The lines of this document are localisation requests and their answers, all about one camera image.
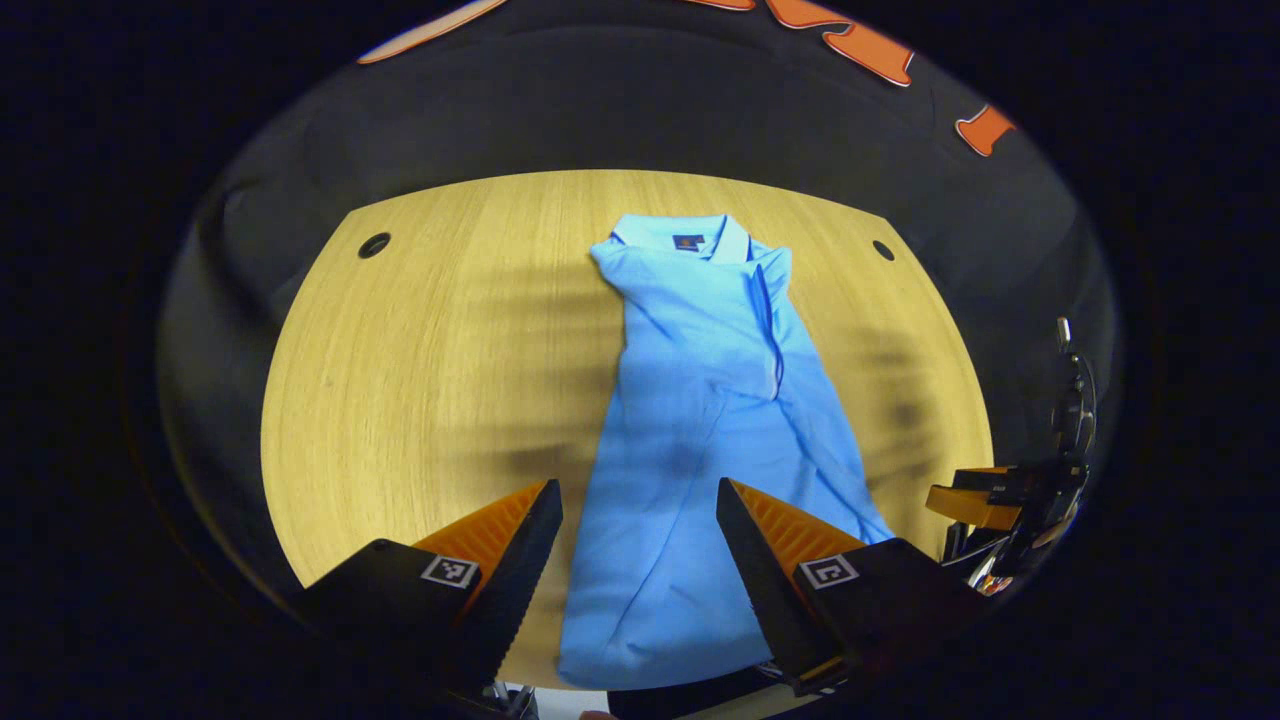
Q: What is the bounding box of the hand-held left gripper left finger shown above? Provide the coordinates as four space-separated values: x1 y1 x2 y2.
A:
290 479 566 701

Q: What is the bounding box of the light blue T-shirt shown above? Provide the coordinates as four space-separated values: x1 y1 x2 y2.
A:
557 212 896 693

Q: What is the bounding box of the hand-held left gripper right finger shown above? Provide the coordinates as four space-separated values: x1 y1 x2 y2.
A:
714 477 986 698

